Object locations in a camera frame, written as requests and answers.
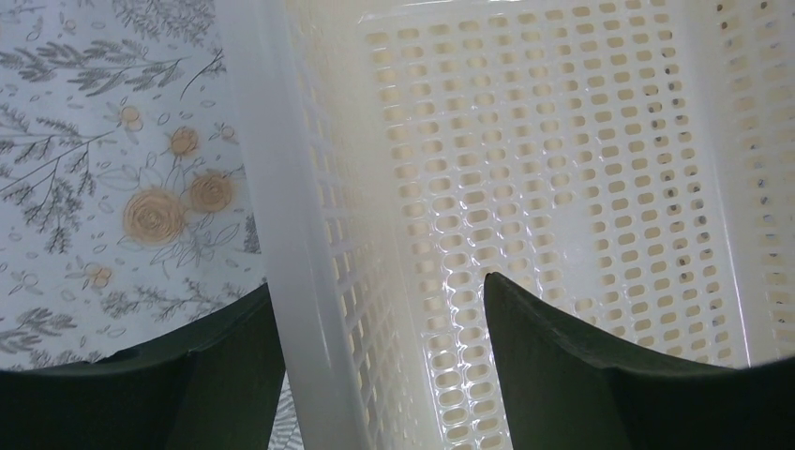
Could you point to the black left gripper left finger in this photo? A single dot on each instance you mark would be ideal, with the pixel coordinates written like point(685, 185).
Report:
point(212, 384)

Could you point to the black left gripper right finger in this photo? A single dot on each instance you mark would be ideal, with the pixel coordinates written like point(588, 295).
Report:
point(567, 384)

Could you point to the white perforated plastic basket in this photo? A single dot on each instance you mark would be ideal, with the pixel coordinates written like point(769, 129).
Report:
point(630, 163)

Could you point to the floral tablecloth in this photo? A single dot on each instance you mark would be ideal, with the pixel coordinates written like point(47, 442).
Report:
point(125, 211)

